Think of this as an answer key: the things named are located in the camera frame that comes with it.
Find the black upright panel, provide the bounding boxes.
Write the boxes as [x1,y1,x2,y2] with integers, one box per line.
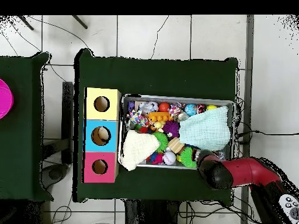
[61,81,74,164]

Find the pink plastic bowl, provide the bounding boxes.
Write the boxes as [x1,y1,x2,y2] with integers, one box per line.
[0,78,14,120]

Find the dark green table cloth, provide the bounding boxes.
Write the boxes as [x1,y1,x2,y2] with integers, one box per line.
[73,48,239,206]

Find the white baseball with red stitching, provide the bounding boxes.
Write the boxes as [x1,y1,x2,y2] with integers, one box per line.
[162,151,177,166]

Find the mint green muslin cloth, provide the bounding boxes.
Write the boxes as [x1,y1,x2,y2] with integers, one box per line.
[178,106,231,151]

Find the silver wire mesh bin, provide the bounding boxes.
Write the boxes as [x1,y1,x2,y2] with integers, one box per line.
[117,93,237,172]

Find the blue globe print ball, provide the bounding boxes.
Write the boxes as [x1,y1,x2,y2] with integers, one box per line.
[184,103,197,117]

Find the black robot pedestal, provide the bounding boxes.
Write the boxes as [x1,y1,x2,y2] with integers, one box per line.
[124,199,180,224]

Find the green spiky rubber ball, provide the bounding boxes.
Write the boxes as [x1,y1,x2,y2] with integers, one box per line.
[152,131,169,153]
[180,146,198,169]

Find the wooden box with three holes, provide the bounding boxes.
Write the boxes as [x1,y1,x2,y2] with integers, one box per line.
[82,86,122,184]

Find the orange plastic building block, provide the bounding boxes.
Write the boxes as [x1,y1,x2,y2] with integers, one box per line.
[147,111,173,123]

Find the striped light wooden block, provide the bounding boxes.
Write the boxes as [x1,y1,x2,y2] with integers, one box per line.
[167,136,185,154]

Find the black tripod leg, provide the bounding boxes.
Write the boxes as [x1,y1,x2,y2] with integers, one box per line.
[71,15,88,30]
[17,15,34,31]

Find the purple spiky ball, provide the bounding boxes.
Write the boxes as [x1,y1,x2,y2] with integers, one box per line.
[162,120,180,138]

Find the cream muslin cloth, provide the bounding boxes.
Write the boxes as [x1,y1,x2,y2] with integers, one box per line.
[120,129,161,172]

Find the black floor cable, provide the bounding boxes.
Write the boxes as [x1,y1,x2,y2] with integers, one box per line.
[240,129,299,137]

